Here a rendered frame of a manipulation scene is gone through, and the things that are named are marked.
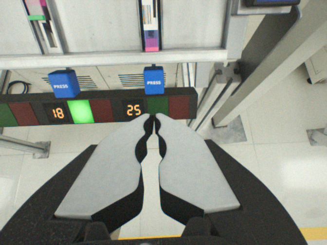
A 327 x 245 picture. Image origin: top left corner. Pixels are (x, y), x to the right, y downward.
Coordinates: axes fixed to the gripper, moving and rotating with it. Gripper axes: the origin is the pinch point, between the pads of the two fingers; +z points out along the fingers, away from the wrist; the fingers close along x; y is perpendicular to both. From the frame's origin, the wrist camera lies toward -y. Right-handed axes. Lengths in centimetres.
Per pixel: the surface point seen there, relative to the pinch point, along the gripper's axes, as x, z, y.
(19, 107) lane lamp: -19.0, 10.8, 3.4
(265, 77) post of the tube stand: 29.2, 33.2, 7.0
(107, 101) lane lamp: -6.8, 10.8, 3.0
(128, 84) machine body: -15, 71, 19
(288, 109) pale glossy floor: 73, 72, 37
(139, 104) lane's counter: -2.3, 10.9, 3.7
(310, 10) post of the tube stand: 28.9, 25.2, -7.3
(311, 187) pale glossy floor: 73, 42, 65
